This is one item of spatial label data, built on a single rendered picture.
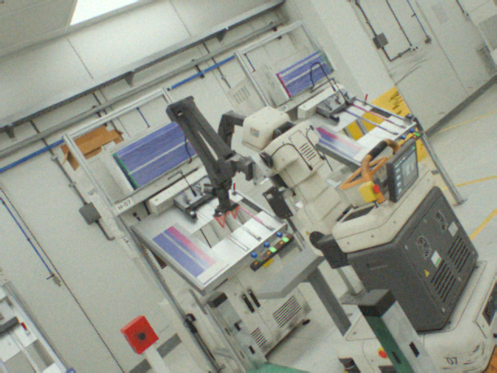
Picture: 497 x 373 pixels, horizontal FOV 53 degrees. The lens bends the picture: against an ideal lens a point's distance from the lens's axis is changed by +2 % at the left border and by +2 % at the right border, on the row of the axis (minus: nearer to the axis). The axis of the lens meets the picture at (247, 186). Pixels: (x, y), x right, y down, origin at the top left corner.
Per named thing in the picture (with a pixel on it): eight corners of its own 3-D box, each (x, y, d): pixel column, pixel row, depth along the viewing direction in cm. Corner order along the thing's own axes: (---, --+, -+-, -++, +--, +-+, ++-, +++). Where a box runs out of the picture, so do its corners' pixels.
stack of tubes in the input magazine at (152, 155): (199, 151, 337) (178, 118, 334) (137, 189, 312) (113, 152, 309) (192, 156, 348) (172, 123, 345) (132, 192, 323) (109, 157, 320)
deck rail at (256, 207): (287, 229, 309) (287, 223, 305) (285, 231, 308) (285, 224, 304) (213, 179, 349) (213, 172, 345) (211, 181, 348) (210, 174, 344)
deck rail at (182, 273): (206, 294, 276) (204, 287, 271) (203, 297, 275) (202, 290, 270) (133, 231, 315) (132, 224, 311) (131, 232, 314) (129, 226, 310)
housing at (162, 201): (215, 184, 346) (213, 169, 337) (159, 221, 322) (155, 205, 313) (208, 179, 351) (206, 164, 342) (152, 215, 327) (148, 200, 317)
